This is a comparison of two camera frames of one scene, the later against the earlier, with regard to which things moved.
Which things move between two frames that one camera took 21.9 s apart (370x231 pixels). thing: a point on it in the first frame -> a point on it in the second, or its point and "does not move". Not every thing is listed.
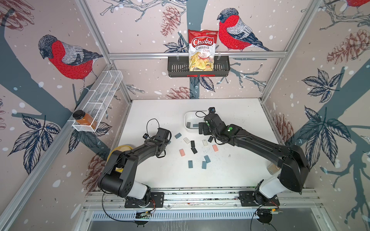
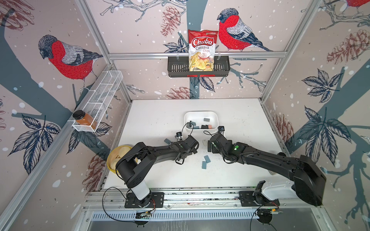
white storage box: [192, 118] does not move
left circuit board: [143, 215] does not move
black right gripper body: [213, 133] -> [214, 150]
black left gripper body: [165, 143] -> [190, 153]
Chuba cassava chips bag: [202, 49] does not move
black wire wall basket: [178, 66] does not move
